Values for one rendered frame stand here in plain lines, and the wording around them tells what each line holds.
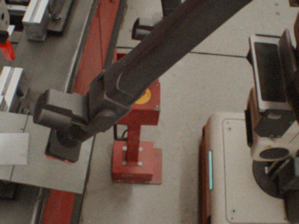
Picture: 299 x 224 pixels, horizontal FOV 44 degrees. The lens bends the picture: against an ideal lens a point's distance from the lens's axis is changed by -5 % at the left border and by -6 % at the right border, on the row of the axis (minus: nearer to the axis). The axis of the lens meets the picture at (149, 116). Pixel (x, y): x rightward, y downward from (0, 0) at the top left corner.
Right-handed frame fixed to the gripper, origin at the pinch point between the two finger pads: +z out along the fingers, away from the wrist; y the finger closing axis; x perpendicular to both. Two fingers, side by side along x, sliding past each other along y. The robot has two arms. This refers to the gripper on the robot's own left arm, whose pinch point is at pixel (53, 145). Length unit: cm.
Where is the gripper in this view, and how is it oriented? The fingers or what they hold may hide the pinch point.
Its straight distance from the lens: 88.4
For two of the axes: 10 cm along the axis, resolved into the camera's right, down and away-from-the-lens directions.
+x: 8.1, 3.6, 4.6
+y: -1.3, 8.8, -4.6
